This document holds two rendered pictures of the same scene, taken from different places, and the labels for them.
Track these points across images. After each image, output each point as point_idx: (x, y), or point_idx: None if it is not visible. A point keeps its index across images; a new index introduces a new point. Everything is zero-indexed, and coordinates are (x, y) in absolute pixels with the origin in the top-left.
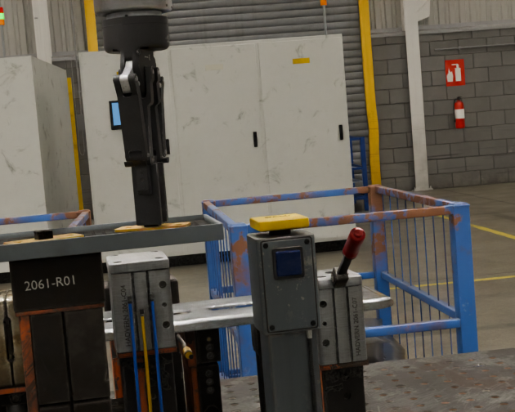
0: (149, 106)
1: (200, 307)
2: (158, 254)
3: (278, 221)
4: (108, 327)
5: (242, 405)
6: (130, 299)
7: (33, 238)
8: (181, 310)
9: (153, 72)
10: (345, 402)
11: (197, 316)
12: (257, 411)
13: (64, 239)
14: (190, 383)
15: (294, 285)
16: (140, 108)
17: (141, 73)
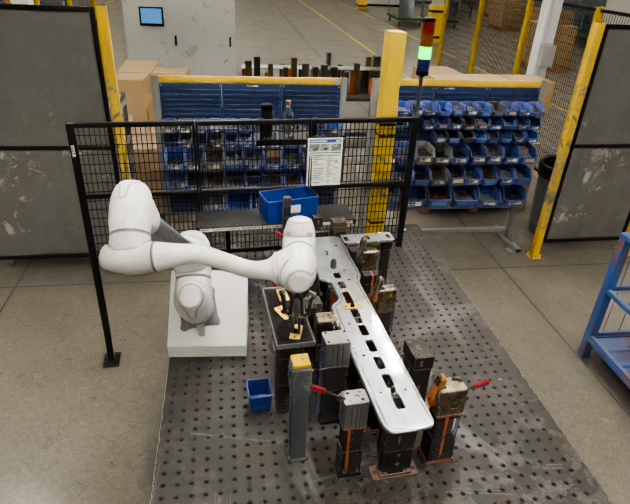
0: (292, 301)
1: (388, 371)
2: (337, 341)
3: (291, 359)
4: (358, 349)
5: (507, 435)
6: (320, 345)
7: (295, 309)
8: (385, 366)
9: (292, 293)
10: (341, 433)
11: (369, 371)
12: (497, 441)
13: (269, 316)
14: None
15: (290, 379)
16: (281, 300)
17: (288, 291)
